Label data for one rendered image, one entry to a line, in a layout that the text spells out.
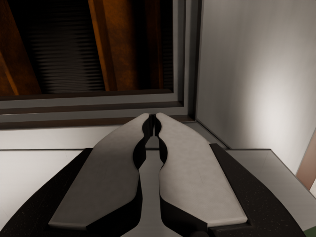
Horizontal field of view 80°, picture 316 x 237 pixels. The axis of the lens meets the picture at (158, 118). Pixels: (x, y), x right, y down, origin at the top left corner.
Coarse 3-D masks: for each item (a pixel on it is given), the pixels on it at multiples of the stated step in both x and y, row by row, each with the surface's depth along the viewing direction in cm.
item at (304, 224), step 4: (312, 204) 18; (312, 208) 19; (308, 212) 19; (312, 212) 19; (304, 216) 19; (308, 216) 19; (312, 216) 19; (304, 220) 20; (308, 220) 20; (312, 220) 20; (300, 224) 20; (304, 224) 20; (308, 224) 20; (312, 224) 20; (304, 228) 20; (308, 228) 20
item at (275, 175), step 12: (276, 156) 15; (264, 168) 16; (276, 168) 16; (288, 168) 16; (264, 180) 17; (276, 180) 17; (288, 180) 17; (276, 192) 17; (288, 192) 17; (300, 192) 17; (288, 204) 18; (300, 204) 18; (300, 216) 19
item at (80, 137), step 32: (192, 0) 11; (192, 32) 12; (192, 64) 13; (0, 96) 16; (32, 96) 16; (64, 96) 16; (96, 96) 15; (128, 96) 15; (160, 96) 15; (192, 96) 14; (0, 128) 14; (32, 128) 14; (64, 128) 14; (96, 128) 14; (192, 128) 14
